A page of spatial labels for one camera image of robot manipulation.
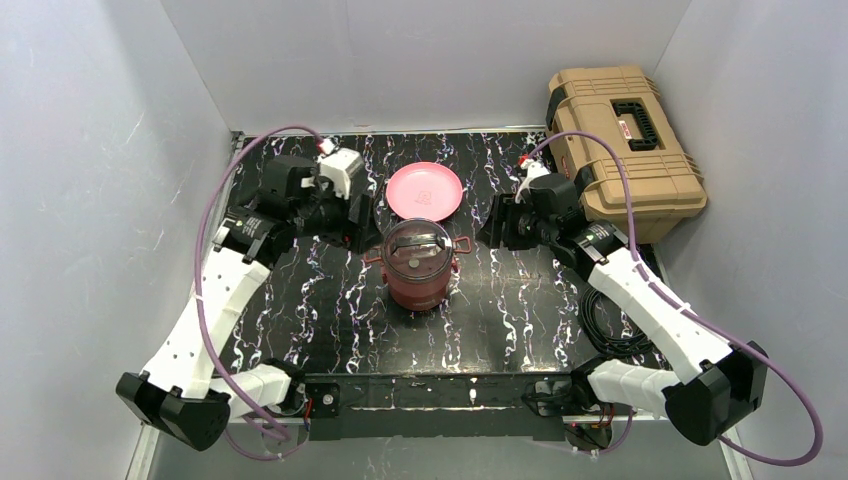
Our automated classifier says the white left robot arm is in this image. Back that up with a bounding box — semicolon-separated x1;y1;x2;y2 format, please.
116;148;382;451

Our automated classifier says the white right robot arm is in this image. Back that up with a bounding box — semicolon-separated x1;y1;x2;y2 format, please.
475;174;767;446

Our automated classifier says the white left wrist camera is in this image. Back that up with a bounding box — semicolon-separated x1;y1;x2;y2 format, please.
318;138;367;200

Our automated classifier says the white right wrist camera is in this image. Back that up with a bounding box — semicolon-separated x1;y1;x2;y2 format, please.
514;155;550;203

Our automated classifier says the aluminium front frame rail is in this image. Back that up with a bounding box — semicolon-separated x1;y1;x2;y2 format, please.
125;374;753;480

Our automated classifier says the tan plastic tool case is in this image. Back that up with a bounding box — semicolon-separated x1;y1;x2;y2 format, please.
545;65;707;244

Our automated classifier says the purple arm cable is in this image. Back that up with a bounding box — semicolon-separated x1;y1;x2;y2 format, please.
519;131;824;467
193;125;326;463

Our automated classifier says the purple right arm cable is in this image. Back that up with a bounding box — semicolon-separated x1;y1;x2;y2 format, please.
519;131;824;467

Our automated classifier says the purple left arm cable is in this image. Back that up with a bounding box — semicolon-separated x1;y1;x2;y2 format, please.
193;125;326;463

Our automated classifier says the pink plate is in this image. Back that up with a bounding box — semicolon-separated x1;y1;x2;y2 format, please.
386;162;464;222

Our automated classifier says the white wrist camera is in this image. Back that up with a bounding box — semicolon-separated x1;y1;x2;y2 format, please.
514;155;550;203
318;138;367;200

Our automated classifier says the red steel lunch bowl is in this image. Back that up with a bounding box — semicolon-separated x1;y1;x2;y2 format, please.
363;218;473;311
389;285;447;311

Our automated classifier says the clear round lid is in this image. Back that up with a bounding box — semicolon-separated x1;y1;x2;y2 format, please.
381;219;455;281

